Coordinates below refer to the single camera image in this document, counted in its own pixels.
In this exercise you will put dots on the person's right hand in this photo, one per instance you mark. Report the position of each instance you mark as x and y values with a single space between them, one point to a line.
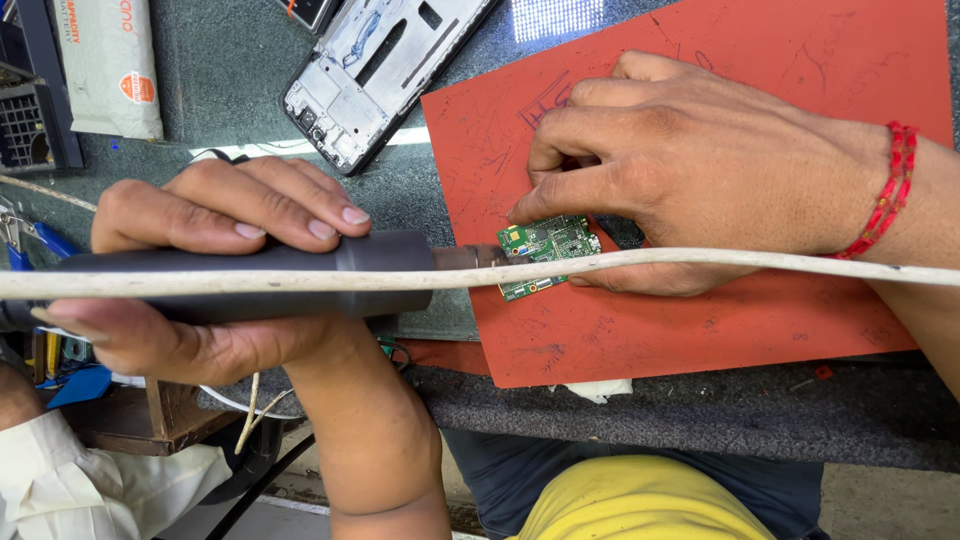
712 165

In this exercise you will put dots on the person's left hand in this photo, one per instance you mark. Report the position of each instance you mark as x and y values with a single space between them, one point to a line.
195 202

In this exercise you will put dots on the green phone circuit board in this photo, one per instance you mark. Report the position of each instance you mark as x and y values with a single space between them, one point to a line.
551 238

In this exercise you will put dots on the dark grey hot air gun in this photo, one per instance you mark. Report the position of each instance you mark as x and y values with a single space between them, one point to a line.
375 255

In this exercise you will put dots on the white battery packet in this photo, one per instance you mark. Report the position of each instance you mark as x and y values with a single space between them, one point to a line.
112 67

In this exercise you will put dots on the red scribbled work mat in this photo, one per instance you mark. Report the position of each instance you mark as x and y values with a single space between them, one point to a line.
675 330

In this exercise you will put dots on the black grilled device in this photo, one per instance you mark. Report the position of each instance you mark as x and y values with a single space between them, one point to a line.
30 112

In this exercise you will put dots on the blue plastic piece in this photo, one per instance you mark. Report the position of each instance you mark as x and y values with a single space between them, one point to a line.
79 386

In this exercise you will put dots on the brown wooden shelf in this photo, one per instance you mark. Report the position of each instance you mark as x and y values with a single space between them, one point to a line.
157 420

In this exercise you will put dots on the black phone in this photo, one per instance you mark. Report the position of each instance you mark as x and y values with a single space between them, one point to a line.
311 11

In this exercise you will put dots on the small red piece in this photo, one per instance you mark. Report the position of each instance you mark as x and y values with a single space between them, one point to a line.
823 372

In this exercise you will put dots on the crumpled white tissue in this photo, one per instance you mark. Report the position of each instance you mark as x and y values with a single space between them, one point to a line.
596 388

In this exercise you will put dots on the black metal rod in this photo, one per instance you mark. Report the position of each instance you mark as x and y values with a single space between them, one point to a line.
259 487

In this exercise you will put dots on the person's yellow shirt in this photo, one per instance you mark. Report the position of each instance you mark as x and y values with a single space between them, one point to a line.
645 502

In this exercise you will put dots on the person's dark trousers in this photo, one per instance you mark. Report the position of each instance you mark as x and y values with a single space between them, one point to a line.
502 472

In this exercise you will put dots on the opened phone frame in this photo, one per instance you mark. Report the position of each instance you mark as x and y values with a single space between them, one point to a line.
367 75

